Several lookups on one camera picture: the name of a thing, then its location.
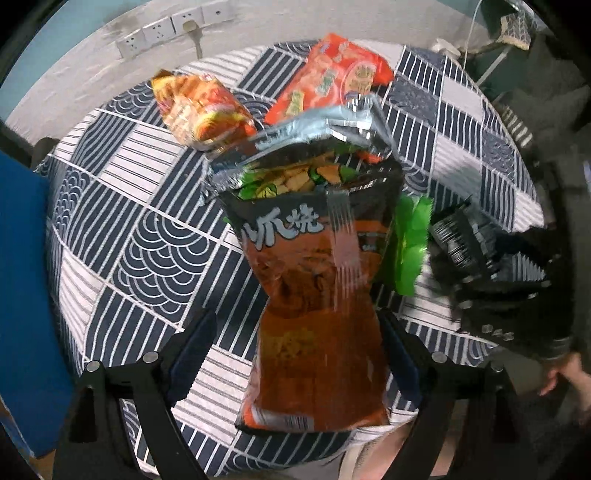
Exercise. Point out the orange and black snack bag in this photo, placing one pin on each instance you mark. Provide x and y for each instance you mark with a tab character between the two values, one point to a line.
314	300

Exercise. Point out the green snack bag silver top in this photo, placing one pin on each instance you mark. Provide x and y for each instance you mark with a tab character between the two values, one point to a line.
295	134

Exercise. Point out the white plastic object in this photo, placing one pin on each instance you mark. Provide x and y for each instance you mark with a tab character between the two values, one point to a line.
445	47

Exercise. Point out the blue cardboard box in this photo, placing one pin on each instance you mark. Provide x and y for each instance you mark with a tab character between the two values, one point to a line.
27	300

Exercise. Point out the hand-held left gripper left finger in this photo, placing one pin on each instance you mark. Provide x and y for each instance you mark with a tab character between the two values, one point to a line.
191	364

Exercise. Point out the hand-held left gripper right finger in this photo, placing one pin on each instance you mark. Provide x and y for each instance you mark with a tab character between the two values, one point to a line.
407	365

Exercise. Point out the navy white patterned tablecloth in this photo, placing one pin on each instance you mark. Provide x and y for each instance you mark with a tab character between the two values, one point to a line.
152	258

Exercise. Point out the person's right hand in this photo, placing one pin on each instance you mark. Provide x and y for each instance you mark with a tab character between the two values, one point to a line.
572	376

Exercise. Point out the red yellow snack bag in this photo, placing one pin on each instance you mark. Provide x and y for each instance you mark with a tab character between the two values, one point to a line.
198	106

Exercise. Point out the person's leg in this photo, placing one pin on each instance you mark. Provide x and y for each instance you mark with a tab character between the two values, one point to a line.
378	457

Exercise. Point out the black barcode snack packet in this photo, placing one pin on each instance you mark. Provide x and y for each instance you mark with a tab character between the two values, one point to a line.
455	240

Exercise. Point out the red orange cracker packet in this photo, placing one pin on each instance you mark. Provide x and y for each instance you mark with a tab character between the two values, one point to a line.
323	78

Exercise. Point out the white wall socket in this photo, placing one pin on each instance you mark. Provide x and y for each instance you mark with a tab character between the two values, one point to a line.
218	10
159	31
184	16
131	45

